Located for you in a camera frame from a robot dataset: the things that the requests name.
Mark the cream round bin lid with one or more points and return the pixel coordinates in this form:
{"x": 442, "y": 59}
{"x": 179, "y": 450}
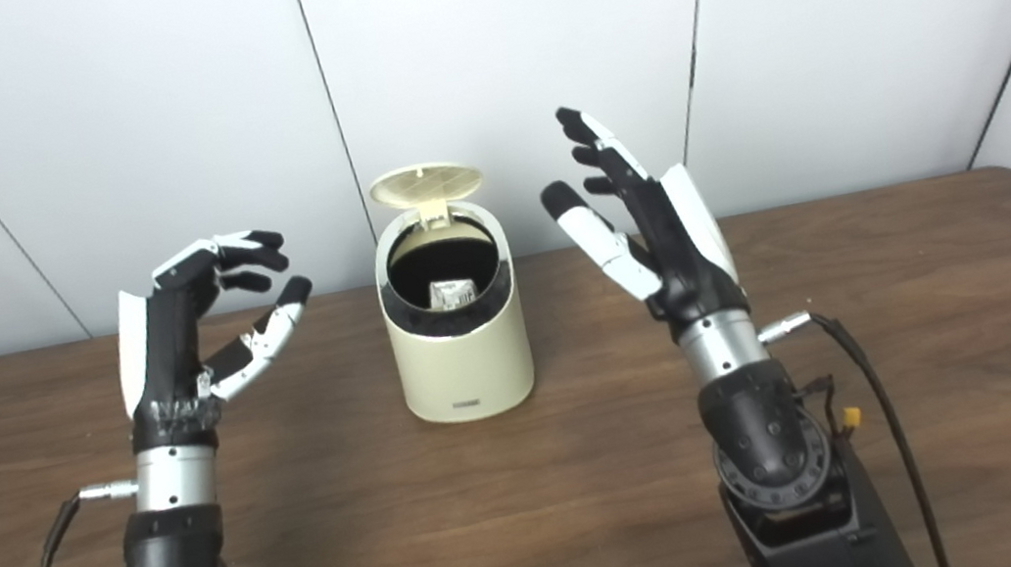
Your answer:
{"x": 427, "y": 186}

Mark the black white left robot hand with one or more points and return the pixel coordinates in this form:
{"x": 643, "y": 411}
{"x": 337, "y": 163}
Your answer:
{"x": 165, "y": 361}

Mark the cream-colored bin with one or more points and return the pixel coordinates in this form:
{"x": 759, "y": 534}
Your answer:
{"x": 463, "y": 368}

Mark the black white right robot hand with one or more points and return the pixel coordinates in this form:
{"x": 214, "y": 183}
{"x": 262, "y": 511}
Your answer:
{"x": 684, "y": 249}

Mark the white green milk carton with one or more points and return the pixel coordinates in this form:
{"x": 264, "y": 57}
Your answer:
{"x": 453, "y": 296}

